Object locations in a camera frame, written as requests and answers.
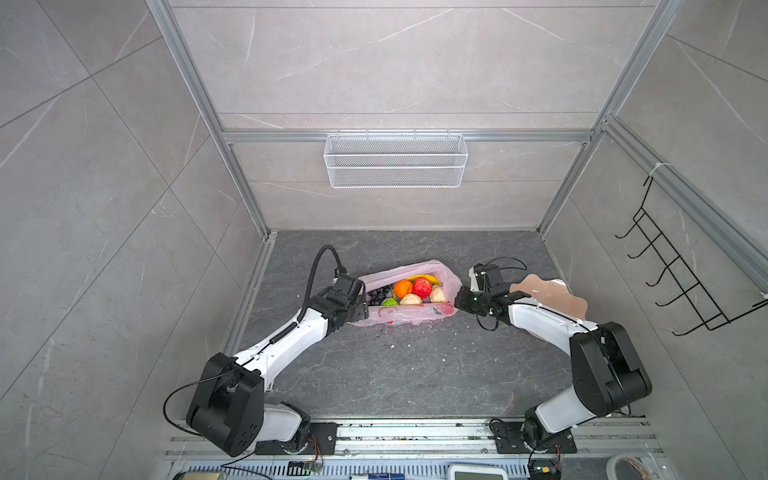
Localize pink plastic bag fruit print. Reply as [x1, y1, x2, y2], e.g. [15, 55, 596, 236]
[353, 260, 462, 327]

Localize pink scalloped plate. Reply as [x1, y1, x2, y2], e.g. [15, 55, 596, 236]
[509, 274, 588, 320]

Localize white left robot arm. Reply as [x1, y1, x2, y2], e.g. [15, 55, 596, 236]
[186, 274, 368, 457]

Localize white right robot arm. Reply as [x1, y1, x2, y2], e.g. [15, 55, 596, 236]
[454, 287, 652, 451]

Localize dark fake grapes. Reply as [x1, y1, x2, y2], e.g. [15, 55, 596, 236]
[367, 285, 392, 306]

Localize beige fake fruit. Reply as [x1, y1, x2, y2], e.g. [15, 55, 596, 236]
[399, 293, 423, 306]
[429, 285, 448, 303]

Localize orange fake fruit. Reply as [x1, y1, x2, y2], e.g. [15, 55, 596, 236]
[392, 279, 413, 301]

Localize red fake apple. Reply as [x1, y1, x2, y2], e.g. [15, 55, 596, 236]
[412, 279, 433, 300]

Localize yellow fake banana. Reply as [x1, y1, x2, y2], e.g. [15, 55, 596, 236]
[407, 274, 441, 285]

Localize white device at bottom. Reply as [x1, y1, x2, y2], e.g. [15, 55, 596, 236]
[446, 464, 509, 480]

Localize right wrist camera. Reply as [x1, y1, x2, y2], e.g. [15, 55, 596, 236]
[469, 263, 508, 295]

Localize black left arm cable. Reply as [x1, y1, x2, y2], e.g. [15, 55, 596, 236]
[296, 244, 346, 325]

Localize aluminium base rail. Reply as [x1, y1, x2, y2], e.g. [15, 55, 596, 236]
[161, 418, 661, 463]

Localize white wire mesh basket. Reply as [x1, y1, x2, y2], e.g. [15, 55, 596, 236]
[323, 133, 469, 189]

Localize black wire hook rack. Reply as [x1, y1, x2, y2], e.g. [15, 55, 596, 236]
[614, 175, 767, 337]

